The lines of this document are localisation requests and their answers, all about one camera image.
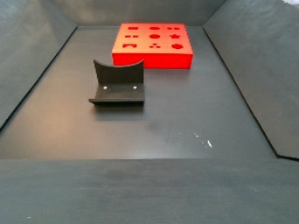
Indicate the black curved holder stand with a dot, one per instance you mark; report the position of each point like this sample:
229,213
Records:
120,84

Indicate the red shape-sorter block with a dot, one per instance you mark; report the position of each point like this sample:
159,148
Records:
159,44

